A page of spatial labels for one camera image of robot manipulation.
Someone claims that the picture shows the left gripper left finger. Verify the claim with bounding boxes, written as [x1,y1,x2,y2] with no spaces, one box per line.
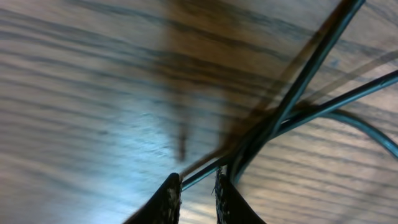
[123,173,182,224]

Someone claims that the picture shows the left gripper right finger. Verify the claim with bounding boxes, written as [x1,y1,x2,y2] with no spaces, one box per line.
[214,169,266,224]

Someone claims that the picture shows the black usb cables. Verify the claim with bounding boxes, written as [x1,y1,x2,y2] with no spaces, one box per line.
[180,0,398,192]

